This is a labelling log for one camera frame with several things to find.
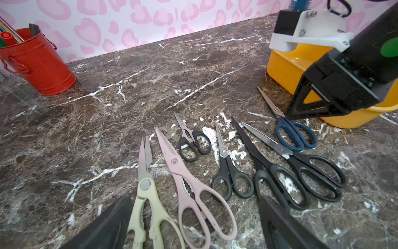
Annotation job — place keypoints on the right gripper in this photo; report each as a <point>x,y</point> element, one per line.
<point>360,77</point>

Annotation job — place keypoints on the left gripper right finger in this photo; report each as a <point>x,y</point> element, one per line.
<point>282,231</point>

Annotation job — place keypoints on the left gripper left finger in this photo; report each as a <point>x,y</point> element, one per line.
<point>107,231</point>

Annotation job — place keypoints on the all black scissors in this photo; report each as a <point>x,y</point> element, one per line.
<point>268,172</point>

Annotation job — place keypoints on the yellow storage box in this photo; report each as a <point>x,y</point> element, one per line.
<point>287,68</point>

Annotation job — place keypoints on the large black handled scissors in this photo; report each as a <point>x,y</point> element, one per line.
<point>301,164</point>

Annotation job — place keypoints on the medium black scissors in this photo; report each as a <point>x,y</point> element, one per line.
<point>229,174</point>

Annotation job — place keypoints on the pink kitchen scissors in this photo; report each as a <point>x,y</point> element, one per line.
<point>189,189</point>

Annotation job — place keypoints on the blue handled scissors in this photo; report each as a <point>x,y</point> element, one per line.
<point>301,135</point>

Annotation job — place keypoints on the small black scissors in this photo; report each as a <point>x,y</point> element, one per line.
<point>190,138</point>

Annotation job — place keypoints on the cream kitchen scissors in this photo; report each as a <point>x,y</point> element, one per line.
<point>146,191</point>

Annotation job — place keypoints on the blue lid pencil tube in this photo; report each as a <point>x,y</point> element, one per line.
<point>300,5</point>

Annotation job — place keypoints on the red pen bucket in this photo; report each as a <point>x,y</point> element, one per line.
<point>37,61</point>

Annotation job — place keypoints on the pens in bucket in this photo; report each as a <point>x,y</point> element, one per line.
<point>9,36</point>

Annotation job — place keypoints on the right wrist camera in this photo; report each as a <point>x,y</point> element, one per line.
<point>313,27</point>

